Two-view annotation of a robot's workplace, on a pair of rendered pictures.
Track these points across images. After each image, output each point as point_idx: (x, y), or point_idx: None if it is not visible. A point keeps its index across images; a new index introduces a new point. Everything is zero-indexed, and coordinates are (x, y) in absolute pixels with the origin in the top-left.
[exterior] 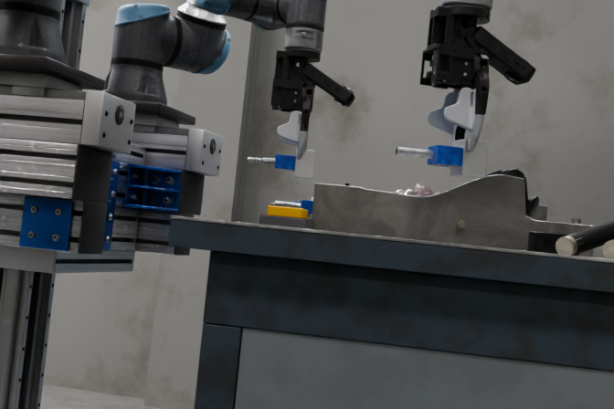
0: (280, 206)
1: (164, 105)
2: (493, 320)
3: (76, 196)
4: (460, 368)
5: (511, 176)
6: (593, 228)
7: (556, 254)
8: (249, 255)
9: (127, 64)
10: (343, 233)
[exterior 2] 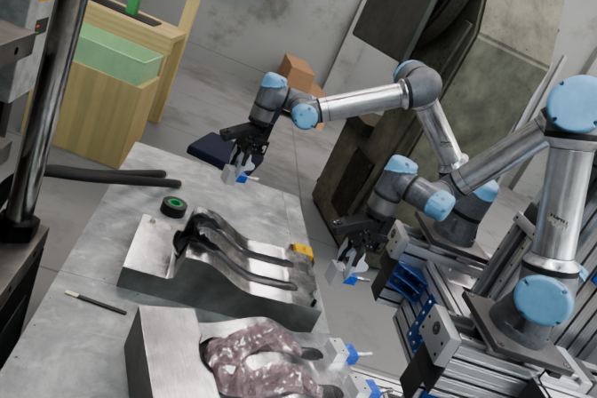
0: (305, 245)
1: (466, 296)
2: None
3: (379, 261)
4: None
5: (203, 208)
6: (168, 179)
7: (193, 161)
8: None
9: None
10: (250, 180)
